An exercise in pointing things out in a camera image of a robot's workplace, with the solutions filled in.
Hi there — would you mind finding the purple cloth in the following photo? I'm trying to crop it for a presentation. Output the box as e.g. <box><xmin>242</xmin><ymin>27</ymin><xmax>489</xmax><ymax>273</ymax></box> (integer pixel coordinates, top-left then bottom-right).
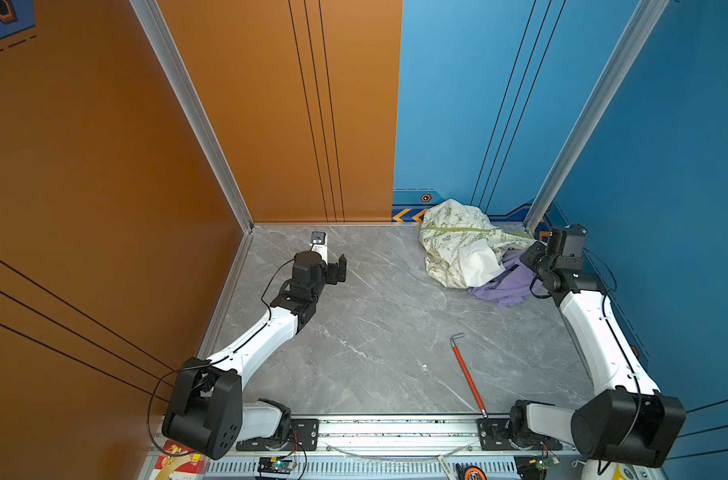
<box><xmin>468</xmin><ymin>249</ymin><xmax>542</xmax><ymax>307</ymax></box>

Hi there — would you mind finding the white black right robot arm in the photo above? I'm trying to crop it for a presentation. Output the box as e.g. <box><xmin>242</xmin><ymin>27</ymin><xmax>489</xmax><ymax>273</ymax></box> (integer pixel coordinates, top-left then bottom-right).
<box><xmin>508</xmin><ymin>242</ymin><xmax>686</xmax><ymax>472</ymax></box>

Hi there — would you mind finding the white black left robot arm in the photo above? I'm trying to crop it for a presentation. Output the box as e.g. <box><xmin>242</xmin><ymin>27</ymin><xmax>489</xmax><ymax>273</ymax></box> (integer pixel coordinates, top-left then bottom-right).
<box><xmin>162</xmin><ymin>246</ymin><xmax>348</xmax><ymax>460</ymax></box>

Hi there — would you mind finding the floral cream cloth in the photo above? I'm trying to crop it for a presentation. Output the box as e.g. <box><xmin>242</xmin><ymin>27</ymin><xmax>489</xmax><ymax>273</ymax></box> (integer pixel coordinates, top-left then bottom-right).
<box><xmin>419</xmin><ymin>199</ymin><xmax>534</xmax><ymax>289</ymax></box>

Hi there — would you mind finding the green circuit board left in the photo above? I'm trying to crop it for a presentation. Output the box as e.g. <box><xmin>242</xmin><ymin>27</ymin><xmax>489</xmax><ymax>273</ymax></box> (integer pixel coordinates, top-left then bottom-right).
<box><xmin>256</xmin><ymin>457</ymin><xmax>298</xmax><ymax>479</ymax></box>

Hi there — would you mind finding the green circuit board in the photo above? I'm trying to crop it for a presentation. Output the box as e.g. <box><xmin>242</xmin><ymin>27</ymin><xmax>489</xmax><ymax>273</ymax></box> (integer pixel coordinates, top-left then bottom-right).
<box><xmin>256</xmin><ymin>457</ymin><xmax>298</xmax><ymax>479</ymax></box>
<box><xmin>529</xmin><ymin>456</ymin><xmax>561</xmax><ymax>471</ymax></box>

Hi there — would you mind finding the green circuit board right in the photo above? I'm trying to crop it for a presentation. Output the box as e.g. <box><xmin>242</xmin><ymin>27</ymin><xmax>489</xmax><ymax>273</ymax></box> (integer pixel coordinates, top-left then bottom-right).
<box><xmin>529</xmin><ymin>456</ymin><xmax>561</xmax><ymax>471</ymax></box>

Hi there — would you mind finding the orange black tape measure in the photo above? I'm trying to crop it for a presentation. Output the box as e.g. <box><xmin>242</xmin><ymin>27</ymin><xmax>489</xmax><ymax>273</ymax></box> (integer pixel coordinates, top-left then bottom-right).
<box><xmin>457</xmin><ymin>464</ymin><xmax>487</xmax><ymax>480</ymax></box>

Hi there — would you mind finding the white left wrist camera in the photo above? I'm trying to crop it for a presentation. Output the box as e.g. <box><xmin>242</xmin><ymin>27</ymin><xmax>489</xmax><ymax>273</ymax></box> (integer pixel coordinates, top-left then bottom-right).
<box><xmin>310</xmin><ymin>231</ymin><xmax>329</xmax><ymax>264</ymax></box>

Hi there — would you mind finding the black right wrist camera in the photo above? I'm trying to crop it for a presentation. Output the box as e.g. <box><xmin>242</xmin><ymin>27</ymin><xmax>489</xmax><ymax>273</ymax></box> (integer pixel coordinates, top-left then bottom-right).
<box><xmin>546</xmin><ymin>224</ymin><xmax>587</xmax><ymax>258</ymax></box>

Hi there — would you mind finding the red handled hex key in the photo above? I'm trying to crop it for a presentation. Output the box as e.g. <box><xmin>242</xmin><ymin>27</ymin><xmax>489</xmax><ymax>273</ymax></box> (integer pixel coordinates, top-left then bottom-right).
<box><xmin>450</xmin><ymin>333</ymin><xmax>488</xmax><ymax>418</ymax></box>

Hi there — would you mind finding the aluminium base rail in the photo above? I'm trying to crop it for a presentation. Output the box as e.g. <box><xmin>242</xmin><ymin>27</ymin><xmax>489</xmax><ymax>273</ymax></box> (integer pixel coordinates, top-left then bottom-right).
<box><xmin>138</xmin><ymin>413</ymin><xmax>665</xmax><ymax>480</ymax></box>

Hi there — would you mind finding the aluminium corner post right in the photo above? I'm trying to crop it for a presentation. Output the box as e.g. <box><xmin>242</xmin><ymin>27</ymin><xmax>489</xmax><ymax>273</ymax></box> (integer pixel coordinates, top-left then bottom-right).
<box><xmin>523</xmin><ymin>0</ymin><xmax>669</xmax><ymax>234</ymax></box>

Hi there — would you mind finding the aluminium corner post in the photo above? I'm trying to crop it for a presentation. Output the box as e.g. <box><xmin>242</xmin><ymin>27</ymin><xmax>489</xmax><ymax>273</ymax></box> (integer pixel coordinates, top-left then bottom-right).
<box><xmin>128</xmin><ymin>0</ymin><xmax>255</xmax><ymax>233</ymax></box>
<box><xmin>523</xmin><ymin>0</ymin><xmax>669</xmax><ymax>234</ymax></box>

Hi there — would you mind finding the aluminium corner post left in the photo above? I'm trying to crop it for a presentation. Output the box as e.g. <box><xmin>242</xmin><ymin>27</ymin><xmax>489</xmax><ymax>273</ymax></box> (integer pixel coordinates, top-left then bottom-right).
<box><xmin>128</xmin><ymin>0</ymin><xmax>255</xmax><ymax>233</ymax></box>

